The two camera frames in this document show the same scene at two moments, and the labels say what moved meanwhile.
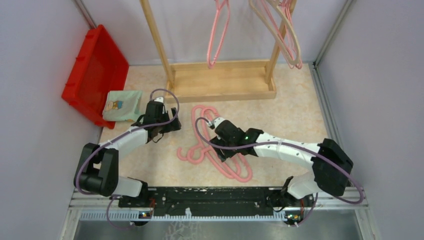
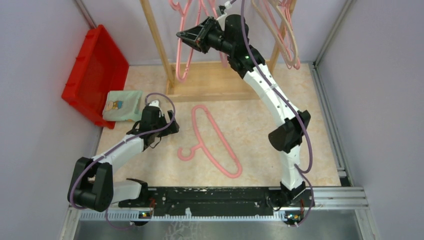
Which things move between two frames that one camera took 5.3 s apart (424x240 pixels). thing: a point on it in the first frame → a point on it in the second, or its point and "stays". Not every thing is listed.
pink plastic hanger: x=235 y=165 → x=179 y=7
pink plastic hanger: x=219 y=29 → x=226 y=63
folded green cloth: x=122 y=105 stays
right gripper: x=223 y=154 → x=196 y=37
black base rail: x=213 y=200 stays
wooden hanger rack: x=220 y=80 stays
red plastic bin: x=99 y=67 stays
